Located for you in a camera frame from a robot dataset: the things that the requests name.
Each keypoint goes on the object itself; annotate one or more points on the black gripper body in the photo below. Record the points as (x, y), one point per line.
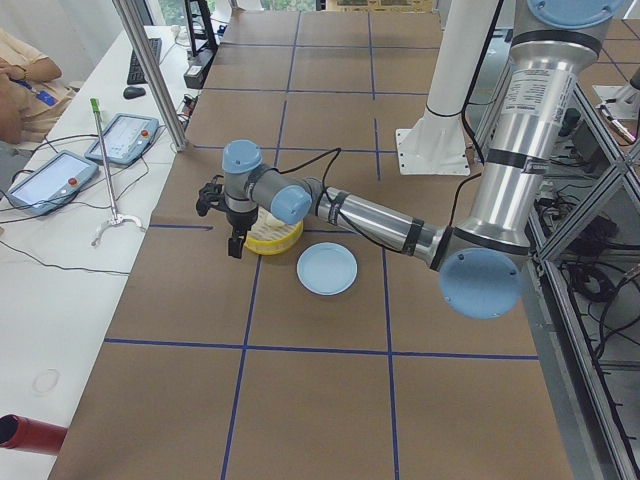
(236, 222)

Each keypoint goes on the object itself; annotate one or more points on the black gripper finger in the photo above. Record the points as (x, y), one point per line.
(235, 246)

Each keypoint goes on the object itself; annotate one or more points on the white steamed bun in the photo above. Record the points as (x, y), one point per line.
(268, 220)

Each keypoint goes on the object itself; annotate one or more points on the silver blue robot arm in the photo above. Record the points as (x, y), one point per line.
(478, 259)

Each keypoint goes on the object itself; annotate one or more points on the yellow bamboo steamer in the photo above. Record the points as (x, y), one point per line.
(267, 241)

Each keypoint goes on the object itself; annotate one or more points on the light blue plate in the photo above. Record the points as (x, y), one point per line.
(327, 268)

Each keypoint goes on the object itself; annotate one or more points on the orange black adapter near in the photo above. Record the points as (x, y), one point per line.
(188, 105)

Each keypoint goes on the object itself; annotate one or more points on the far teach pendant tablet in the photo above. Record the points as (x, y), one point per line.
(127, 136)

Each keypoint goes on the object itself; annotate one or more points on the teach pendant tablet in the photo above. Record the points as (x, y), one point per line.
(54, 184)
(127, 136)

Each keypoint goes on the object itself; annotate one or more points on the black computer box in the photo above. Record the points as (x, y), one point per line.
(198, 69)

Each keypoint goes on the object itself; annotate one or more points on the black computer mouse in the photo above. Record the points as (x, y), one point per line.
(133, 92)

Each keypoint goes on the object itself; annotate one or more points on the near teach pendant tablet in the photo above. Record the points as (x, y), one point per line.
(54, 184)

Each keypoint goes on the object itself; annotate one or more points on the person at desk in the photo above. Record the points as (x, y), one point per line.
(33, 95)

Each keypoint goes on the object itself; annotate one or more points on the red cylinder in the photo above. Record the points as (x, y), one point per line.
(29, 435)

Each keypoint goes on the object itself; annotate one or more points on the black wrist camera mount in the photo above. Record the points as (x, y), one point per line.
(211, 197)

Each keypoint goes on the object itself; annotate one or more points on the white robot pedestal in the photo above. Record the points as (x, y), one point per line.
(435, 145)

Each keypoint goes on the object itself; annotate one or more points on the aluminium frame post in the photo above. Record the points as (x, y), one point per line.
(136, 33)

